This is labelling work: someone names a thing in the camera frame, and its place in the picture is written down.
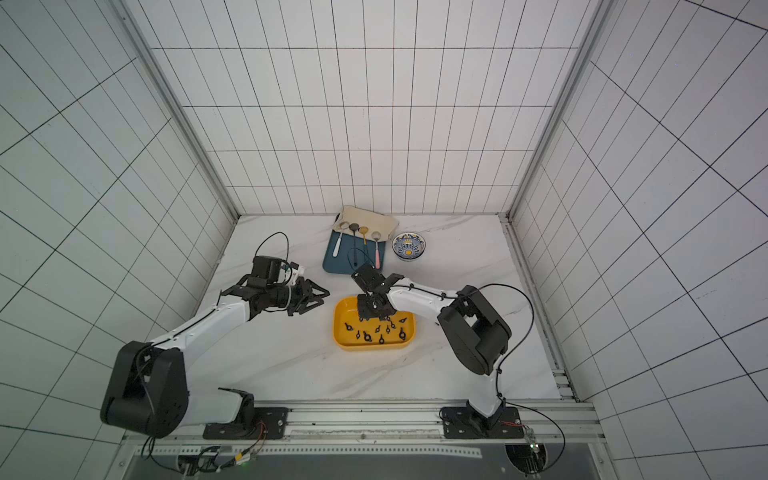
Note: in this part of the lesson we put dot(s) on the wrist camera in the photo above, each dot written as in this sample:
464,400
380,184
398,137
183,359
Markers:
268,271
370,280

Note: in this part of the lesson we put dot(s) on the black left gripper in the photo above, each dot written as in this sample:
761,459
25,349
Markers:
305,297

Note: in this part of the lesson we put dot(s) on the white handled spoon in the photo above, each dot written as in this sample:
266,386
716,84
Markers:
339,239

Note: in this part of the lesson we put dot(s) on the aluminium rail frame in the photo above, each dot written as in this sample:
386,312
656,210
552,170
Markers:
386,427

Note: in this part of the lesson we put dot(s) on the beige cloth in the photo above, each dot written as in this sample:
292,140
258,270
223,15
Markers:
385,225

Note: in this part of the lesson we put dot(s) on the dark teal tray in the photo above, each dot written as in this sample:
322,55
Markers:
343,264

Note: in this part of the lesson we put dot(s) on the pink handled spoon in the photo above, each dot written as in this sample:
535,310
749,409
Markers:
376,236

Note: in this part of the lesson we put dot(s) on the black handled spoon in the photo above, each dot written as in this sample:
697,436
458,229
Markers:
354,228

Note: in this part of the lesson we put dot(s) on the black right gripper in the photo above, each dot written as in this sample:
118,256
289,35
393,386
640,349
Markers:
372,298

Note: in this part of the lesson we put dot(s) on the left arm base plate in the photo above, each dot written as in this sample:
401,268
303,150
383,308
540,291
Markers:
250,422

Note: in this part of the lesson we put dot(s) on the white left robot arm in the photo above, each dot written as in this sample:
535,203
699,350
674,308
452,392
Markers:
148,391

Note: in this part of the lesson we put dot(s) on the yellow plastic storage box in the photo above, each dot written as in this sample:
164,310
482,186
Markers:
346,311

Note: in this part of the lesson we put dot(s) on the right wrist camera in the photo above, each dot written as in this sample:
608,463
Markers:
370,280

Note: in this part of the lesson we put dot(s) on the gold spoon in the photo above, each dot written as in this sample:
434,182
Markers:
363,230

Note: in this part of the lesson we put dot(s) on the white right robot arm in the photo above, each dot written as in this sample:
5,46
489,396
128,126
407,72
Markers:
477,334

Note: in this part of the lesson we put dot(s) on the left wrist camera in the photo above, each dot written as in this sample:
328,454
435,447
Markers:
268,271

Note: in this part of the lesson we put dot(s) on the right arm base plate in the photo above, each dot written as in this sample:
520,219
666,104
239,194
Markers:
465,423

